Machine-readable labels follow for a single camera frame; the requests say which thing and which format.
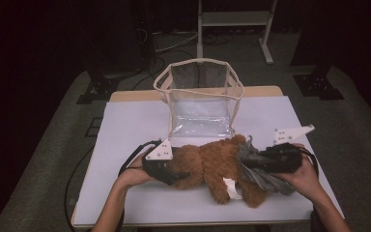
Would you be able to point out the grey cloth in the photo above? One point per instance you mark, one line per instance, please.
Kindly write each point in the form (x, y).
(264, 180)

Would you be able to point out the brown teddy bear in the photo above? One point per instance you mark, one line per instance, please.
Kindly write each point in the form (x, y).
(212, 161)

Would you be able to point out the clear bag with beige trim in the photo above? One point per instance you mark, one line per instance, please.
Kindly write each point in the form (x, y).
(203, 125)

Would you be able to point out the person's left hand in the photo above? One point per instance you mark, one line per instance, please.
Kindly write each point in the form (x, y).
(133, 175)

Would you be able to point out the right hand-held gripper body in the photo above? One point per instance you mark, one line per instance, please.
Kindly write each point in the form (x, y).
(283, 159)

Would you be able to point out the white metal stand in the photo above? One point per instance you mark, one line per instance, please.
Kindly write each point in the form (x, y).
(235, 18)

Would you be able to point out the black stand base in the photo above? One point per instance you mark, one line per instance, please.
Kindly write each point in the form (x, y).
(317, 85)
(99, 88)

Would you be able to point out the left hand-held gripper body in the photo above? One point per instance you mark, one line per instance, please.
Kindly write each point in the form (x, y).
(156, 167)

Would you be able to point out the person's right hand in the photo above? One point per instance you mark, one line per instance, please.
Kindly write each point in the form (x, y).
(302, 185)

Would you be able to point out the white table cover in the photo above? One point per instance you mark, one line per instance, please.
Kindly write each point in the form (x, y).
(135, 119)

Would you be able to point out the wooden table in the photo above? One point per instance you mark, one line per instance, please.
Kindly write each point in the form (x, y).
(261, 91)

